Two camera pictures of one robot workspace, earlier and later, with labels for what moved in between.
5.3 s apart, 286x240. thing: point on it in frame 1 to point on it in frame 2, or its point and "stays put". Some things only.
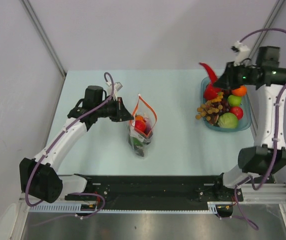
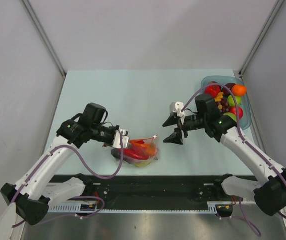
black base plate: x=155 y=191 stays put
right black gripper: x=227 y=80 to x=176 y=138
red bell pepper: x=210 y=92 stays put
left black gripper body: x=109 y=110 to x=103 y=134
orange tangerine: x=241 y=91 stays put
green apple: x=234 y=101 stays put
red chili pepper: x=213 y=77 to x=137 y=153
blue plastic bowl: x=243 y=123 stays put
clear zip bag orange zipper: x=141 y=126 to x=140 y=153
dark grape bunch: x=225 y=104 stays put
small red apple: x=237 y=111 stays put
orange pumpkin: x=139 y=117 to x=151 y=149
